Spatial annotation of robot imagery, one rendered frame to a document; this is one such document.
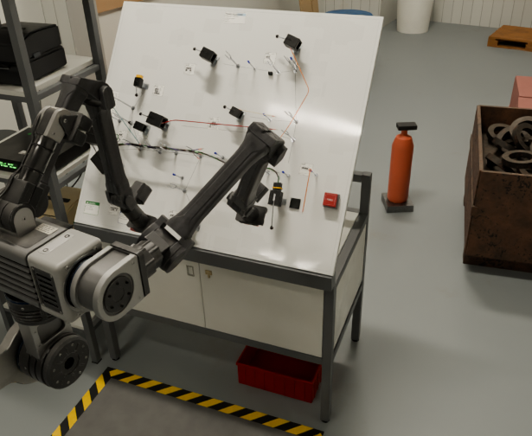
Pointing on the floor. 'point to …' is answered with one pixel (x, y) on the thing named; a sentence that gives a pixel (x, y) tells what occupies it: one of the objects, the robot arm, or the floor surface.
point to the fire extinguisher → (400, 171)
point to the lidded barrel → (413, 16)
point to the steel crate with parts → (511, 190)
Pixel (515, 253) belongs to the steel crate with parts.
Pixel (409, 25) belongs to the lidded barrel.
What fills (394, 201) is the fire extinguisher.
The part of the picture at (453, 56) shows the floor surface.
